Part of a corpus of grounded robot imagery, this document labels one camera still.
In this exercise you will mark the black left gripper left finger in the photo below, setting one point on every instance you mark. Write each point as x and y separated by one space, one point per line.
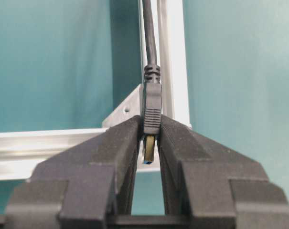
79 187

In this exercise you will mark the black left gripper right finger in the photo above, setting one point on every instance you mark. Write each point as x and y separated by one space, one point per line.
215 186

